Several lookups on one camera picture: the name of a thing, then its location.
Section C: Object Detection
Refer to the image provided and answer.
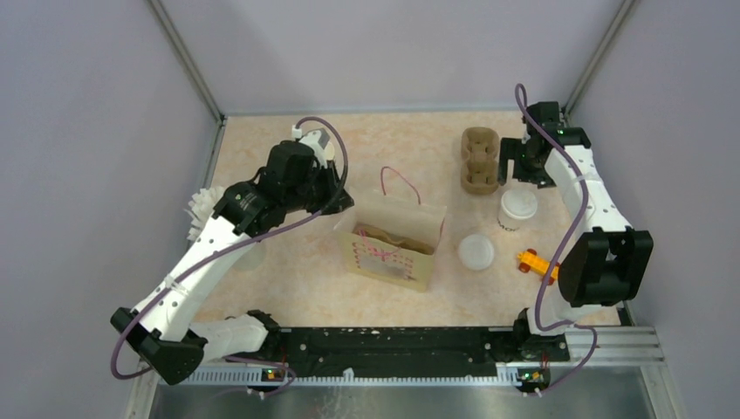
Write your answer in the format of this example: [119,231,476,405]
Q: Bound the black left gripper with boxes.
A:
[284,159,355,216]

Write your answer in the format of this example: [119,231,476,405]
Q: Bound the white plastic cup lid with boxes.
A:
[500,188,538,221]

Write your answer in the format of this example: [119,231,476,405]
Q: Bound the white paper coffee cup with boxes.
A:
[497,188,538,231]

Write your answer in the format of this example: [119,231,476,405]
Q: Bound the cream Cakes paper bag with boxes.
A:
[333,166,447,292]

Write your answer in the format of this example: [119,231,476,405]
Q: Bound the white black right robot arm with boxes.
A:
[497,101,654,360]

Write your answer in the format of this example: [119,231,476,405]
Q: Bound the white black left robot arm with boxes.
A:
[109,131,353,385]

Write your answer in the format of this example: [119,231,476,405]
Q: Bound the brown pulp cup carrier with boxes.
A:
[460,127,500,196]

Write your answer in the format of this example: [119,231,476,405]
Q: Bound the stack of translucent lids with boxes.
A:
[457,234,495,271]

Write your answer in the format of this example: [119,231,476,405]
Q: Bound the yellow toy car red wheels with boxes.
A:
[517,248,550,281]

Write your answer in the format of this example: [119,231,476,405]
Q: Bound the bundle of white paper straws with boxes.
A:
[185,186,226,243]

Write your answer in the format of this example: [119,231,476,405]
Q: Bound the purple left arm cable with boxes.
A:
[109,116,350,398]

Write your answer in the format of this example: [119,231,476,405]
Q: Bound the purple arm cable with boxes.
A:
[514,83,599,398]
[109,116,350,398]

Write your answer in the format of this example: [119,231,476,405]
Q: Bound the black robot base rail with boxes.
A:
[237,311,571,379]

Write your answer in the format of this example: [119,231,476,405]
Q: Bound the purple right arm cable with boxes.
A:
[514,83,599,398]

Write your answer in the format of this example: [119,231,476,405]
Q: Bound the grey slotted cable duct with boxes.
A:
[182,366,521,388]

